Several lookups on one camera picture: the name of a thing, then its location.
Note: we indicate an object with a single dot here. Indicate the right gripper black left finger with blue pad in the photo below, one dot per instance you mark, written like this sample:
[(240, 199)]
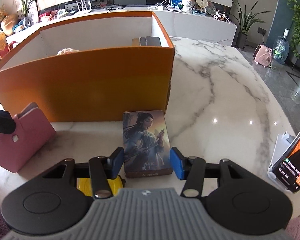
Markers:
[(101, 169)]

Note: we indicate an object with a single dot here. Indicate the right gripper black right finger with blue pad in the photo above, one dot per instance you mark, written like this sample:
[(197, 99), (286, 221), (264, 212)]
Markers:
[(191, 170)]

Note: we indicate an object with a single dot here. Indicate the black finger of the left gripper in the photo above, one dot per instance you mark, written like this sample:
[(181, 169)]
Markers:
[(7, 124)]

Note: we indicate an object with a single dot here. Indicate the yellow tape measure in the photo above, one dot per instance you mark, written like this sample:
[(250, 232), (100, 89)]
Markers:
[(84, 185)]

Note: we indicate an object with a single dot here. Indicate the illustrated card box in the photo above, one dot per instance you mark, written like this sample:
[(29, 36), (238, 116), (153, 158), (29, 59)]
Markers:
[(146, 144)]

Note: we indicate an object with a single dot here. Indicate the pink card wallet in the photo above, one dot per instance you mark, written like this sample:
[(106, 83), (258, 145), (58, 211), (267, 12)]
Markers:
[(33, 130)]

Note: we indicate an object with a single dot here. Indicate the orange juice bottle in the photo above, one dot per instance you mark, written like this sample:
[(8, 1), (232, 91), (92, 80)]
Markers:
[(4, 47)]

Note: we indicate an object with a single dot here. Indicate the pink flower plush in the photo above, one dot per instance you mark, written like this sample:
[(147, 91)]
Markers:
[(67, 51)]

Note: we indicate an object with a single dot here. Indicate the brown round vase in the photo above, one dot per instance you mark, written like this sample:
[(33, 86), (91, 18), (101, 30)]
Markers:
[(8, 23)]

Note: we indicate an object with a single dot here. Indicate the smartphone on white stand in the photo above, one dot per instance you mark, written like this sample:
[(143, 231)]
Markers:
[(284, 167)]

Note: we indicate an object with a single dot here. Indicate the orange cardboard storage box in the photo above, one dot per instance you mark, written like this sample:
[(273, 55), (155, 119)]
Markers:
[(97, 84)]

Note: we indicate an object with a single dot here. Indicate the grey box inside bin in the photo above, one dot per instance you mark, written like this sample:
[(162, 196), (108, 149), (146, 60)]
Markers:
[(150, 41)]

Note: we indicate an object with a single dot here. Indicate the pink small heater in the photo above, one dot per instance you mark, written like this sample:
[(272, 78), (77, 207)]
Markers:
[(263, 55)]

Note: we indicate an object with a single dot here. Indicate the white wifi router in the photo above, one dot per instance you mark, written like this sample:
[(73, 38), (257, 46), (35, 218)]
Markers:
[(84, 7)]

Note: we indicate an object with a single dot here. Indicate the white marble TV cabinet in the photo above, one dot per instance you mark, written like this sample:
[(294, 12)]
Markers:
[(118, 28)]

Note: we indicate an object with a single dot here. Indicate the blue water jug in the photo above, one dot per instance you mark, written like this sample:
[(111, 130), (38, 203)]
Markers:
[(281, 48)]

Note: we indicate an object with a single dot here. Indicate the potted green floor plant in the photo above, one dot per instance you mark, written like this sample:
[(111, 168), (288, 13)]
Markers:
[(245, 19)]

